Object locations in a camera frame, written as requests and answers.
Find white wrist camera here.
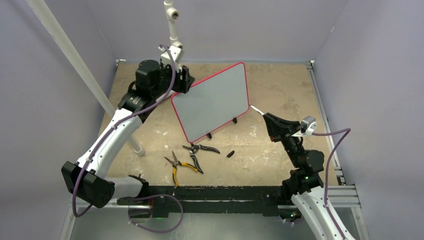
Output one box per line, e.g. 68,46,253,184
158,45,185,71
291,116,317,138

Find pink framed whiteboard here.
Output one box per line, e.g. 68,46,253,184
170,62,250,143

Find black whiteboard marker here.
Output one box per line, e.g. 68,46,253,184
250,105,265,116

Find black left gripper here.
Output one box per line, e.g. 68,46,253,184
151,61,194,99

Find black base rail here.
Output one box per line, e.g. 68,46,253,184
117,185,296,218

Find yellow handled pliers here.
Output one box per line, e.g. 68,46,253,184
164,151,199,187

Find black handled pliers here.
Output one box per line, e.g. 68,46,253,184
182,139,221,175

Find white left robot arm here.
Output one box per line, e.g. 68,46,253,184
61,59,195,208

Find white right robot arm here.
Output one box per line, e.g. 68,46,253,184
262,113,354,240

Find white pvc pipe stand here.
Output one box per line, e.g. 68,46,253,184
163,0,184,49

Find white diagonal pole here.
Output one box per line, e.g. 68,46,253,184
25,0,146,157

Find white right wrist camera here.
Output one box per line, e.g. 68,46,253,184
291,116,317,138

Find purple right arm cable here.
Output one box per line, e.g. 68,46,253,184
312,128,352,240

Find black marker cap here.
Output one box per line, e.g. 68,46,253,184
226,150,235,158

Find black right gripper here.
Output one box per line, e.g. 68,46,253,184
263,112,304,167

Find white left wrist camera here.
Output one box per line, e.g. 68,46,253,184
158,45,185,71

